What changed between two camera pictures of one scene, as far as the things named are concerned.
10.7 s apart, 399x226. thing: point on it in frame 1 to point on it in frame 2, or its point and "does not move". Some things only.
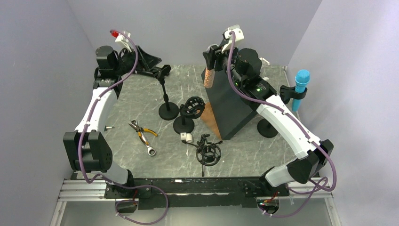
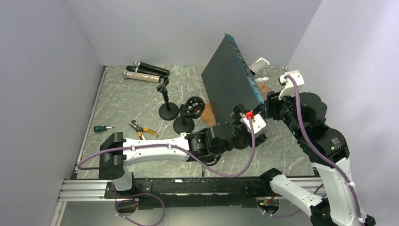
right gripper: x=212 y=55 to x=272 y=101
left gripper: x=150 y=61 to x=238 y=114
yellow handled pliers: x=139 y=130 does not move
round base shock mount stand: x=194 y=108 does not move
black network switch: x=230 y=110 does not move
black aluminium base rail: x=240 y=192 does not move
